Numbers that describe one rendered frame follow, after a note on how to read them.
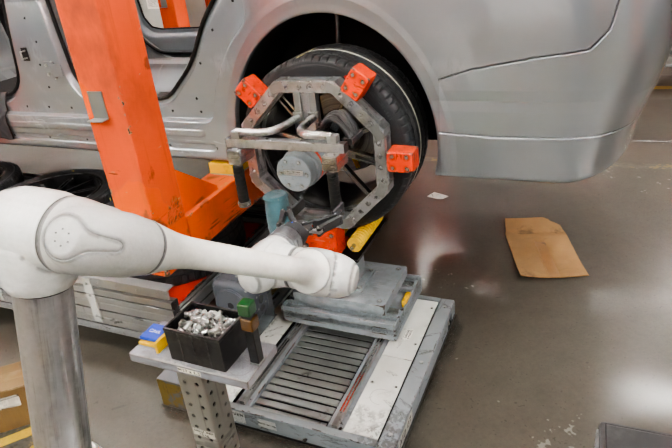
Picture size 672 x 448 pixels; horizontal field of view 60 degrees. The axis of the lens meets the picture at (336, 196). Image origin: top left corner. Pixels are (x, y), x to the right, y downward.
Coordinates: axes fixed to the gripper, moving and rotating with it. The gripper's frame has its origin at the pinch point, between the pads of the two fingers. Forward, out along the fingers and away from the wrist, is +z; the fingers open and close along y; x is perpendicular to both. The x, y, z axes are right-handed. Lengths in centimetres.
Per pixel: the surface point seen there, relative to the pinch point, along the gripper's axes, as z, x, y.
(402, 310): 43, -66, 8
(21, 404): -40, -73, -113
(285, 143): 11.6, 14.6, -15.8
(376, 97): 38.8, 21.7, 5.0
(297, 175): 16.1, 1.9, -15.7
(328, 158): 8.6, 11.7, 0.0
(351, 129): 20.4, 16.9, 3.1
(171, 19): 268, 18, -259
